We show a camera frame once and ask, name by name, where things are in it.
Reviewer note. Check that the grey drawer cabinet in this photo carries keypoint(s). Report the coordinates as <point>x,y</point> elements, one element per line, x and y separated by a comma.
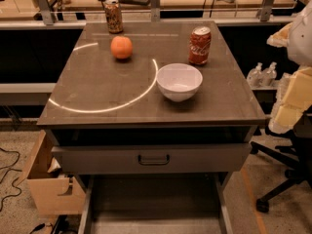
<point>100,100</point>

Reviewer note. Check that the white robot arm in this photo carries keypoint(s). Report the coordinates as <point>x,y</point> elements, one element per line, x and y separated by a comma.
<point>299,48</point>

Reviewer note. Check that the metal guard rail frame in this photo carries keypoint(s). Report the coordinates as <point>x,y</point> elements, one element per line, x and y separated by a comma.
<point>157,9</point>

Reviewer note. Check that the red cola can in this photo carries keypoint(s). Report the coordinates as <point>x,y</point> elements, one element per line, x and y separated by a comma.
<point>199,45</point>

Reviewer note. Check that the clear sanitizer bottle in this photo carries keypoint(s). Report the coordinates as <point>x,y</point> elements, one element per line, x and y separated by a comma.
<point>268,75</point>
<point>254,75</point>

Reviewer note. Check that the black office chair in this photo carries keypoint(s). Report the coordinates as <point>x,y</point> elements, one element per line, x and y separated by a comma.
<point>298,157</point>

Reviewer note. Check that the grey top drawer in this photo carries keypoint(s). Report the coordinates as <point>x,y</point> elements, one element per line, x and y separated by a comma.
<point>151,159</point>

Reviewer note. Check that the clear sanitizer bottle right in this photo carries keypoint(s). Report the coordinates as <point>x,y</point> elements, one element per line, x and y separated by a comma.
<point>268,75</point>

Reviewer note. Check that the cardboard box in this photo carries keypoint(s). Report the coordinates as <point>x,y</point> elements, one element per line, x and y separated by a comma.
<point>53,194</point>

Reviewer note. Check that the open middle drawer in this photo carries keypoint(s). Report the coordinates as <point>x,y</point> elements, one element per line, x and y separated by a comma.
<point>155,204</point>

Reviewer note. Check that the clear sanitizer bottle left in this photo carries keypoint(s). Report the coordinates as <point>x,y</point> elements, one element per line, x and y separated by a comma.
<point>254,75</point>

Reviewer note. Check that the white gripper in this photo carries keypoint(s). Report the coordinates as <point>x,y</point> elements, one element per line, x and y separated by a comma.
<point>302,39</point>

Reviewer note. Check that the white ceramic bowl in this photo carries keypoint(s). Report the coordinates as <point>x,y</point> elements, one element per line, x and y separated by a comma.
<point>178,81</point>

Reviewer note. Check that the orange fruit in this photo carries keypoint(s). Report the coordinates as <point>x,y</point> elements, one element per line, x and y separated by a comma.
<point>121,47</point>

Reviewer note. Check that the brown patterned drink can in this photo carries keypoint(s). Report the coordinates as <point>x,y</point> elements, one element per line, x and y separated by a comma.
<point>113,16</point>

